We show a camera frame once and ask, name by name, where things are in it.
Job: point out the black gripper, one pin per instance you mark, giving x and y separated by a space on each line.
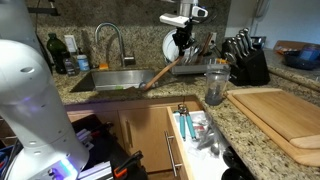
182 36

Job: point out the long wooden spoon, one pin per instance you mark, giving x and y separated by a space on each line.
161 75

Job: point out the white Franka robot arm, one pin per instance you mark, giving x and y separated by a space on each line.
26 100

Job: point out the clear plastic blender cup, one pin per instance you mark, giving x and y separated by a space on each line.
216 85

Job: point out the stainless steel sink basin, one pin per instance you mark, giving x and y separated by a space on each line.
116 79

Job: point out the white plate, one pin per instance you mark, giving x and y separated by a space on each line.
169 46

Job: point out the dark wooden utensil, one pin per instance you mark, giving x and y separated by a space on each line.
206 46

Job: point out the grey dish rack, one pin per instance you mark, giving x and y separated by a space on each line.
200 69

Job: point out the black knife block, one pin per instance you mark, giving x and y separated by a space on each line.
251 68

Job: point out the curved steel faucet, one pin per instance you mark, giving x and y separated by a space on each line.
115 33

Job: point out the green round scrubber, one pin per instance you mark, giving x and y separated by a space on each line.
118 87

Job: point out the orange sponge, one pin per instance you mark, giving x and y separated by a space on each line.
104 66

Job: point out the clear plastic cutlery bag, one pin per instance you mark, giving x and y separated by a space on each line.
208 140

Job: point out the wooden cabinet door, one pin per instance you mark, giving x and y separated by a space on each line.
146 140

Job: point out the open wooden drawer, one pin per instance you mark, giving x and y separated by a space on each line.
200 160

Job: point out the dark bowl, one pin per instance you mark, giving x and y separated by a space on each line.
300 61

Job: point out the small dark soap bottle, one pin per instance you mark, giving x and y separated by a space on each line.
70 65

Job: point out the small wooden cutting board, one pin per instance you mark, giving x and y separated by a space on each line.
283 113

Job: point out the large wooden cutting board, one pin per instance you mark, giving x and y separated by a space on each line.
266 136

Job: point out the black robot cart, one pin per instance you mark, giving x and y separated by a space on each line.
106 143

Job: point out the black round drawer item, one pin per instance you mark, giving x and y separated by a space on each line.
236 163

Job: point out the blue container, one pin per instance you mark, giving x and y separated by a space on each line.
310 51

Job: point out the black orange clamp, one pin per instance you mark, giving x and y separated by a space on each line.
128 163

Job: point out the green glass bottle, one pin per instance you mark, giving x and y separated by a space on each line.
56 53

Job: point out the white wall outlet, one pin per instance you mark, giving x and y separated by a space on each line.
70 44
213 36

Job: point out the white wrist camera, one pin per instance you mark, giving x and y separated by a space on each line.
174 20

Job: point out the black wall bracket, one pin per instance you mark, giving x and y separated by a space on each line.
43 10

